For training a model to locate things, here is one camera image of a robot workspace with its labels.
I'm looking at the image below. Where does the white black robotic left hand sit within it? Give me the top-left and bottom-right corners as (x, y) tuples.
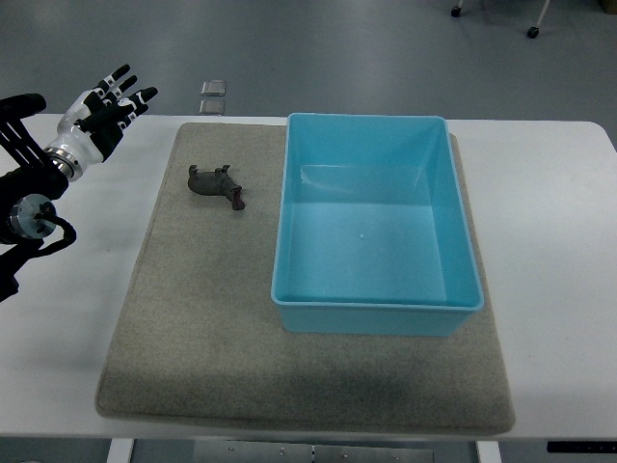
(44, 65), (158, 182)

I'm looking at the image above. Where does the brown toy hippo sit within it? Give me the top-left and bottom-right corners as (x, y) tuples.
(187, 165), (246, 211)

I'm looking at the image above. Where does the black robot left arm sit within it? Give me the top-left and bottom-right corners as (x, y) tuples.
(1, 94), (77, 301)

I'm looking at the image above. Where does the blue plastic box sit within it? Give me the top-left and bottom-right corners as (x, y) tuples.
(271, 113), (485, 337)

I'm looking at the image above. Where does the lower metal floor plate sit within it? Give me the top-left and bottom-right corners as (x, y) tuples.
(199, 99), (226, 116)

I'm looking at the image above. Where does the beige felt mat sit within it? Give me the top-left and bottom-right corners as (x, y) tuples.
(95, 123), (515, 435)

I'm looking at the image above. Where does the right cart caster wheel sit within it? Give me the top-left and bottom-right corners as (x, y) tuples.
(526, 0), (551, 40)

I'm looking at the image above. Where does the black table control panel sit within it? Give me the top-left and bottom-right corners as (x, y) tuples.
(547, 441), (617, 454)

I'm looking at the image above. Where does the grey metal table bracket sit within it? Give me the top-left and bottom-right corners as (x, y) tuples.
(193, 441), (435, 463)

